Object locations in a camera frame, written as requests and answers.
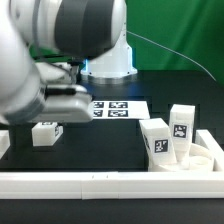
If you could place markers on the white U-shaped fence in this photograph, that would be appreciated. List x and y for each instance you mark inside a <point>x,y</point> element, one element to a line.
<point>120,185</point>

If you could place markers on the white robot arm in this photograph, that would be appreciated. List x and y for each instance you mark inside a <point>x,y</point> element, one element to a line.
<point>90,30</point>

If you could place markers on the white marker sheet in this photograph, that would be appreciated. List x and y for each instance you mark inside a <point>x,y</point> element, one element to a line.
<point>121,110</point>

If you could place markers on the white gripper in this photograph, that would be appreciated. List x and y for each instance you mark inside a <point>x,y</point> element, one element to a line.
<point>66,103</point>

